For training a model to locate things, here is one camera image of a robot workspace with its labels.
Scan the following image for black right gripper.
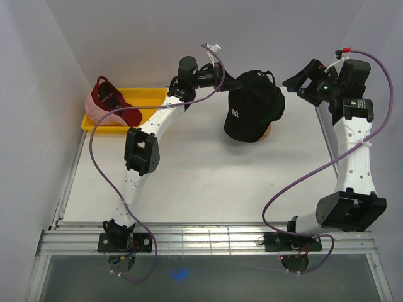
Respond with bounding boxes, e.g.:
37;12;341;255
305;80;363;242
282;59;342;108

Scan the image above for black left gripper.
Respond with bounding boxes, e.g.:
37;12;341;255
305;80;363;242
191;63;244;93

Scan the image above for black NY cap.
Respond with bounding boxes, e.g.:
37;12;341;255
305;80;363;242
224;70;278;143

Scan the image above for dark green NY cap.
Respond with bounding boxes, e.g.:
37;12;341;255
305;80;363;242
265;87;285;123

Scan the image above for red cap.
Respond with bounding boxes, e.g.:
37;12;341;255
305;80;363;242
90;75;142;127

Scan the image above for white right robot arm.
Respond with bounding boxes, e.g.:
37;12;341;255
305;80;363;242
283;58;387;250

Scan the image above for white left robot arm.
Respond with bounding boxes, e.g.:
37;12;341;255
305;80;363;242
98;56;242;252

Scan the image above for yellow plastic tray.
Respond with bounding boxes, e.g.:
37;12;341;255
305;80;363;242
81;88;167;135

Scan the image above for pink cap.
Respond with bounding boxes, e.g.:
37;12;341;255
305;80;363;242
84;94;128;126

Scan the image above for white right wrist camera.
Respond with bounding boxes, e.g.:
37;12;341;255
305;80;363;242
325;47;351;76

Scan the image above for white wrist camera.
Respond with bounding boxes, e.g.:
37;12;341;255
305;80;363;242
205;43;222;67
325;47;351;76

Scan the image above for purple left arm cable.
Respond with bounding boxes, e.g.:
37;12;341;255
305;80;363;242
89;43;226;282

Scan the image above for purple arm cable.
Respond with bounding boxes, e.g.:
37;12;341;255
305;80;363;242
261;48;394;274
89;43;226;282

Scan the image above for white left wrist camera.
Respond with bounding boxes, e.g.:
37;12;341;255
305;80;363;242
205;43;222;67

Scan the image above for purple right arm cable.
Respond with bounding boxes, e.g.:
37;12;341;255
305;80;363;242
261;48;394;274

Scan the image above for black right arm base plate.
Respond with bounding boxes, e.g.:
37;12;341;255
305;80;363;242
263;232;322;252

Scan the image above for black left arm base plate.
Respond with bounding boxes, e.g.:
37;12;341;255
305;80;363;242
96;233;153;253

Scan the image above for aluminium frame rail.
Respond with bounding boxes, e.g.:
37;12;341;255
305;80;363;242
25;224;393;301

